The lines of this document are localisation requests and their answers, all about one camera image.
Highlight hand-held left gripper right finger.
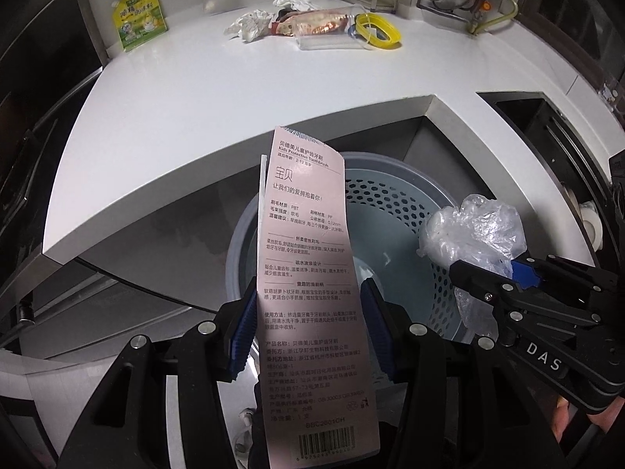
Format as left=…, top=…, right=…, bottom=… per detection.
left=361, top=276, right=552, bottom=469

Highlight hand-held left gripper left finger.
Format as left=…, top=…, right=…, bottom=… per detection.
left=59, top=278, right=259, bottom=469

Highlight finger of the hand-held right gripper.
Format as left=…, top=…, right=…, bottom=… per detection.
left=512, top=254, right=599, bottom=288
left=449, top=260, right=518, bottom=304

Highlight clear plastic bag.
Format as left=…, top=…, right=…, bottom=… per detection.
left=417, top=194, right=528, bottom=338

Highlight pink toothbrush packaging card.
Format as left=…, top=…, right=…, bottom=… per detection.
left=256, top=126, right=382, bottom=460

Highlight grey perforated trash bin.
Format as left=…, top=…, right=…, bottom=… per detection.
left=225, top=151, right=504, bottom=353

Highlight white tissue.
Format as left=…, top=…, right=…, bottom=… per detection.
left=272, top=0, right=320, bottom=13
left=225, top=9, right=271, bottom=42

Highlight red gold snack wrapper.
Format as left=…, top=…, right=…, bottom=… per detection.
left=271, top=9, right=359, bottom=37

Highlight person's right hand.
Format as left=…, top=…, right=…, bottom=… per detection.
left=552, top=395, right=578, bottom=451

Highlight white round object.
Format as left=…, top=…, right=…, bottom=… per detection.
left=580, top=200, right=605, bottom=246

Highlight dark kitchen sink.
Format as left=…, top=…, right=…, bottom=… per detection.
left=477, top=90, right=625, bottom=255

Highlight clear plastic packaging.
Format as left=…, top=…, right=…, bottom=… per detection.
left=295, top=5, right=372, bottom=52

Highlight yellow seasoning pouch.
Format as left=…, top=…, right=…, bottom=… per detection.
left=110, top=0, right=169, bottom=52

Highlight yellow gas hose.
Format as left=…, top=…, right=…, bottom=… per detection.
left=469, top=0, right=519, bottom=35

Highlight yellow plastic ring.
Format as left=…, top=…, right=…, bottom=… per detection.
left=354, top=12, right=404, bottom=50

